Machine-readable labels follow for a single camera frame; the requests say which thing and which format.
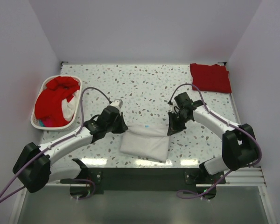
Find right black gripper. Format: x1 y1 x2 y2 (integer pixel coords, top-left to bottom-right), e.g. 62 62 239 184
167 111 190 136

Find white t shirt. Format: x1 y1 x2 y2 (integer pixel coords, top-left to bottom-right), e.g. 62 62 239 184
120 124 170 162

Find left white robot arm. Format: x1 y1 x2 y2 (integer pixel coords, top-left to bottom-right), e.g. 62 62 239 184
13 105 128 193

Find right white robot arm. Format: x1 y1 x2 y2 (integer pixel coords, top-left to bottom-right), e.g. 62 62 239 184
167 92 262 183

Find white clothes in basket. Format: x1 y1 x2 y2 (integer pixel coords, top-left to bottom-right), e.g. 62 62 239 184
61 90 80 122

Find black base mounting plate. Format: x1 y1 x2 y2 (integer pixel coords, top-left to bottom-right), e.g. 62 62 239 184
60 168 223 198

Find folded red t shirt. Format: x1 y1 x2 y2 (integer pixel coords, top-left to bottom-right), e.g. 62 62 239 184
190 63 232 94

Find white perforated laundry basket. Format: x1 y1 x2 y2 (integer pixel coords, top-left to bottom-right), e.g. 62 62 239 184
30 75 83 130

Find red clothes in basket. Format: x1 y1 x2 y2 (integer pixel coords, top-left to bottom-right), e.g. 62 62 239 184
34 76 81 128

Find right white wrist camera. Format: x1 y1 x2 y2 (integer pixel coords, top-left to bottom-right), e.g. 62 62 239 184
169 103 177 112

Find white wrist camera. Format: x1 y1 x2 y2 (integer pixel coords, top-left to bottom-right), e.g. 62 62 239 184
169 103 177 112
110 99 123 110

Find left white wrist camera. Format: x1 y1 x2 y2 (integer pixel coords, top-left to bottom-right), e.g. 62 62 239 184
110 99 123 110

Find aluminium frame rail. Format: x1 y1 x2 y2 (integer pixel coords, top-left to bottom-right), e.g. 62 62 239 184
9 93 270 224

